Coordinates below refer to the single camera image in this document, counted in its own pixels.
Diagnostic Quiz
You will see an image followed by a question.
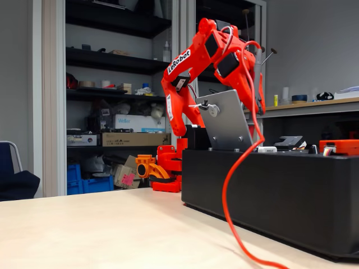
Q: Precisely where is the white display cable connector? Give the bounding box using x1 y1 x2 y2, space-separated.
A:
322 143 337 157

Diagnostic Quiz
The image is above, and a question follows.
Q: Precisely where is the grey hinged door panel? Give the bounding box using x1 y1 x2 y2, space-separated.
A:
195 89 256 152

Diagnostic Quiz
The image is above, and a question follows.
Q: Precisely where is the long brown cardboard box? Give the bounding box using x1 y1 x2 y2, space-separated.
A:
101 132 172 147

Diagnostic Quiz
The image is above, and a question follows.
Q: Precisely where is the grey test probe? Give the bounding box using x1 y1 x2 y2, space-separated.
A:
253 47 266 114

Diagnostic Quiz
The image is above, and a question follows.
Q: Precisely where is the white Weller box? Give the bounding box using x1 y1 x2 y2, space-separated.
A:
113 114 166 133

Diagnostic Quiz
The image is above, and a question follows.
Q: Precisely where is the grey metal storage shelving unit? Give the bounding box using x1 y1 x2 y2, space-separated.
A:
42 0 267 197

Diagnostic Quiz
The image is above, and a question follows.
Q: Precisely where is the blue plastic crate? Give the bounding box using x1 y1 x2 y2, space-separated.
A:
66 164 82 183
66 175 114 196

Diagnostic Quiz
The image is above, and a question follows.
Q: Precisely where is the small plain cardboard box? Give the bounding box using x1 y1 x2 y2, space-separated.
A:
124 155 138 169

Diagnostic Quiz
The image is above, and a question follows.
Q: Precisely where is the red display module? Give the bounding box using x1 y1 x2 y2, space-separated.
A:
319 139 359 156

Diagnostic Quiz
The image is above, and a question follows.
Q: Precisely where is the thin rod round tip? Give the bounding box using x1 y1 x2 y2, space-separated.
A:
260 48 278 66
242 8 251 43

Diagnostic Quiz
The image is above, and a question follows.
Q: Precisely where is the white printed carton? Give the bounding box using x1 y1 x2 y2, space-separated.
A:
66 134 98 147

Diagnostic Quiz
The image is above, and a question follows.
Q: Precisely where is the cardboard box pink sticker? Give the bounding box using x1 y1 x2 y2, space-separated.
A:
113 164 141 189

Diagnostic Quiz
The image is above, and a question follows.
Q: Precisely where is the red cable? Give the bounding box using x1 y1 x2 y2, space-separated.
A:
222 40 289 269

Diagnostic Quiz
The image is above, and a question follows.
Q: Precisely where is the black task board box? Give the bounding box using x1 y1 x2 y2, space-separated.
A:
181 124 359 260

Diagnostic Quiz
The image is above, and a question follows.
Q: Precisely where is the dark cloth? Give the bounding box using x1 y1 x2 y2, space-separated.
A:
0 170 41 202

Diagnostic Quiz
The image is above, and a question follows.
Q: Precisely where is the wooden side desk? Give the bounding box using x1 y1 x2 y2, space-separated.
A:
243 96 359 118

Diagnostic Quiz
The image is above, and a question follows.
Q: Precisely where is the white crumpled cloth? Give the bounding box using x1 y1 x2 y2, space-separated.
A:
134 86 154 96

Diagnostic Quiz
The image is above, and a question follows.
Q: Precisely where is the paper stack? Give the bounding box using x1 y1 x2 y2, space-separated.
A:
334 85 359 99

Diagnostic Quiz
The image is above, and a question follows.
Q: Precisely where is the blue chair metal frame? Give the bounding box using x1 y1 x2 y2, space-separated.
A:
0 141 24 174

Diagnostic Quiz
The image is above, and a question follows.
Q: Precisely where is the black knob with zip tie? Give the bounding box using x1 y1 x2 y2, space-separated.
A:
188 99 211 112

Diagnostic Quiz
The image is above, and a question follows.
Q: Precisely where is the red shelf object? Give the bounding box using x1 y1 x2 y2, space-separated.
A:
66 72 79 90

